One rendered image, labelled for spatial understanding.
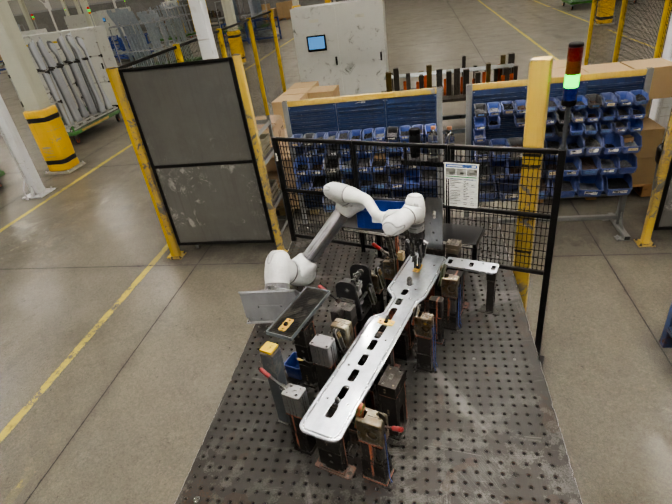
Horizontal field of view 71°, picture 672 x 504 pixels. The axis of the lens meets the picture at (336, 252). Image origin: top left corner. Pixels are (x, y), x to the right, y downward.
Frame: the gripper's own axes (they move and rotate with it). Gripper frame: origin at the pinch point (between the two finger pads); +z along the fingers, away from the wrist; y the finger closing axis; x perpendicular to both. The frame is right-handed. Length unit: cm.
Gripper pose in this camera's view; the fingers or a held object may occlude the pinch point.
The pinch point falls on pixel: (417, 261)
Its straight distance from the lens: 268.6
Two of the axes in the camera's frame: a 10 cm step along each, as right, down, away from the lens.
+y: 8.8, 1.4, -4.5
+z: 1.2, 8.5, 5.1
